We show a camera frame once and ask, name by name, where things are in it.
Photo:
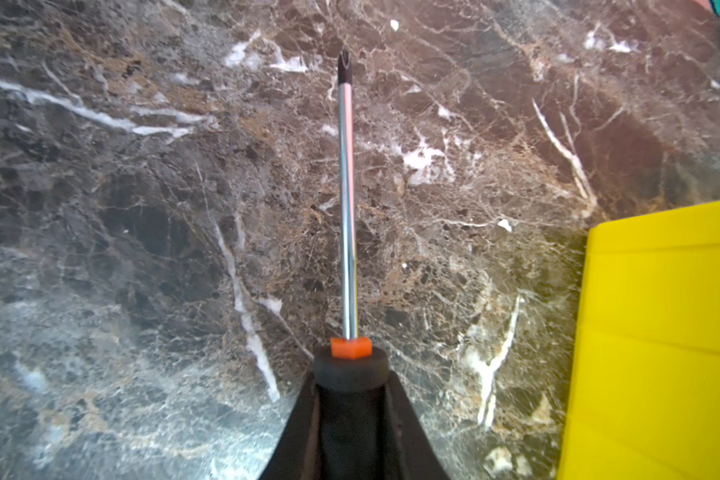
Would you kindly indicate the yellow plastic bin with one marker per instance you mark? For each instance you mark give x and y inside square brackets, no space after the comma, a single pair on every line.
[644,398]

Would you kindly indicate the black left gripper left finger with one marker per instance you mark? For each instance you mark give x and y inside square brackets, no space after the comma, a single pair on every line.
[297,453]

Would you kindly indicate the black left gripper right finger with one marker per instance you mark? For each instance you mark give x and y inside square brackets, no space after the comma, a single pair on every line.
[407,453]

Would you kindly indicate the black orange handled screwdriver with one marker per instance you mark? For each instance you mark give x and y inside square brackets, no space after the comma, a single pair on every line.
[350,374]

